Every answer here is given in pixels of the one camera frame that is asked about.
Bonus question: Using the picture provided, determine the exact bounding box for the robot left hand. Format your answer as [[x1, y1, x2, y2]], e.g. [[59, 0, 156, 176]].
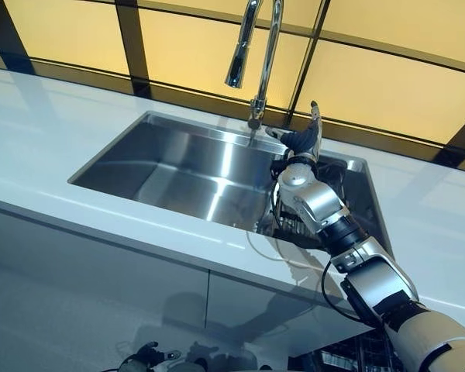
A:
[[133, 341, 182, 367]]

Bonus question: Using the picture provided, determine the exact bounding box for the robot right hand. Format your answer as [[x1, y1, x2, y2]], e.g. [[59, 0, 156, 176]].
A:
[[265, 100, 322, 159]]

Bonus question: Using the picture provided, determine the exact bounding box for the black dishwasher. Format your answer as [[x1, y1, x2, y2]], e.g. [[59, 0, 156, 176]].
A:
[[286, 332, 408, 372]]

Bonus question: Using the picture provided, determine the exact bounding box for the black sink drain rack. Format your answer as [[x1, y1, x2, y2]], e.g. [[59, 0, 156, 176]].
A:
[[255, 152, 350, 238]]

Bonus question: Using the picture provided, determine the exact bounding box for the chrome pull-down faucet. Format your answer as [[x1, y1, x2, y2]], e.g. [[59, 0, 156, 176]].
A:
[[224, 0, 287, 147]]

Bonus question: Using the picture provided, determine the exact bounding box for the stainless steel sink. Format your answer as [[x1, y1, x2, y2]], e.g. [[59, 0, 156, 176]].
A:
[[67, 109, 393, 257]]

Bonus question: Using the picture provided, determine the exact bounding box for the amber window with dark frame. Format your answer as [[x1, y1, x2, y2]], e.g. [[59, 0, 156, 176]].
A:
[[0, 0, 465, 176]]

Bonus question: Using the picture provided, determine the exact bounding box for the thin white right arm cable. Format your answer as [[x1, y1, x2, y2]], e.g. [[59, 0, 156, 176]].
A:
[[246, 227, 327, 281]]

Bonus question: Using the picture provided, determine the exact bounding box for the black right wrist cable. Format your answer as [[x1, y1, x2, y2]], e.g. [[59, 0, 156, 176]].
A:
[[269, 162, 374, 323]]

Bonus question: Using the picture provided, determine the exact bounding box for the black wire dishwasher rack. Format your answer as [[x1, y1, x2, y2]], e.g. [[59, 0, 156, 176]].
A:
[[316, 336, 405, 372]]

